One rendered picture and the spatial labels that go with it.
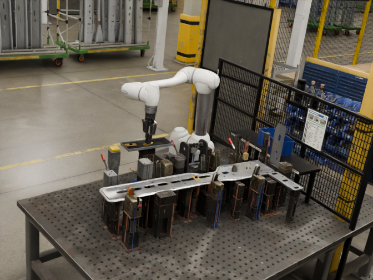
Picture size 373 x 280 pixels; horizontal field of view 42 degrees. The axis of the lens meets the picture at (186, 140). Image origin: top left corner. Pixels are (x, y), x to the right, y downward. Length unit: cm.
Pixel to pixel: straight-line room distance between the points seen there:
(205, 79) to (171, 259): 142
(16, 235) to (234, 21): 349
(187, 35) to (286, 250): 832
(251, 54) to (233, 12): 58
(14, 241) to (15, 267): 36
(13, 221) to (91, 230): 158
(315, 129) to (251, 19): 233
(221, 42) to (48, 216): 359
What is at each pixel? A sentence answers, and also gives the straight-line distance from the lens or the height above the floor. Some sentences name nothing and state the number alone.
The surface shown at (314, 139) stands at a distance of 394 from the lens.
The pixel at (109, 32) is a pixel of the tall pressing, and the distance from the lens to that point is 1137.
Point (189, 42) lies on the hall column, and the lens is 1123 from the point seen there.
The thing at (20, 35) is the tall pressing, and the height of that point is 57.
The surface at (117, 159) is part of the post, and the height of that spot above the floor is 109.
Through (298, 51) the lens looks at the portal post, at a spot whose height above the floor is 117.
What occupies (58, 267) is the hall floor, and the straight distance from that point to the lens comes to 420.
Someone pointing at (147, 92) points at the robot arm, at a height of 156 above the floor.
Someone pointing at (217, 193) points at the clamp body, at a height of 98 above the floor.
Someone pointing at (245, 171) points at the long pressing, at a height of 100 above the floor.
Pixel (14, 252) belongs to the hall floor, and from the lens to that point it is 440.
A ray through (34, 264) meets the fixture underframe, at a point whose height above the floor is 23.
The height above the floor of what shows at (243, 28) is 169.
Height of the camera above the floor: 251
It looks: 22 degrees down
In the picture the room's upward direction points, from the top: 7 degrees clockwise
